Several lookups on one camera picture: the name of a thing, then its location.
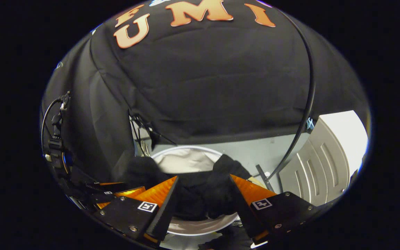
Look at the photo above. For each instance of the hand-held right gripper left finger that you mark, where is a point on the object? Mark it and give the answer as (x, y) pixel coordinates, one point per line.
(165, 211)

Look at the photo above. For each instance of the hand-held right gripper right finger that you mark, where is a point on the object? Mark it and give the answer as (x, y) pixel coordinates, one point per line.
(243, 208)

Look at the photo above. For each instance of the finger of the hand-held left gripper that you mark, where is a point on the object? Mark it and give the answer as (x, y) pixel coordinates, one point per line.
(130, 191)

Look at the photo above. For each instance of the black garment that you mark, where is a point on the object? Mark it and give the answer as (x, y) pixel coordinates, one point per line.
(200, 194)

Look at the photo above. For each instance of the white laundry hamper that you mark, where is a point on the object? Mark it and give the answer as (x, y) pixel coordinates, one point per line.
(186, 159)

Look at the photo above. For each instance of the black clothes rack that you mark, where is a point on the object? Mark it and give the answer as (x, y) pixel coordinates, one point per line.
(313, 90)

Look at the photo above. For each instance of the dark cloth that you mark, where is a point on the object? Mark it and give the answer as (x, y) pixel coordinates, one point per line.
(231, 239)

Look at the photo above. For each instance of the white ribbed panel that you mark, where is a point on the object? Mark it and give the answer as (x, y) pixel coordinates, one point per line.
(325, 166)

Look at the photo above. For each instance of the light blue clip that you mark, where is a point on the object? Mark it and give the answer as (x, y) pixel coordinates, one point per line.
(310, 123)

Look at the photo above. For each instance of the black backdrop cloth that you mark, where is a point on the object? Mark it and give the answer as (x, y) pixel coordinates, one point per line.
(203, 69)

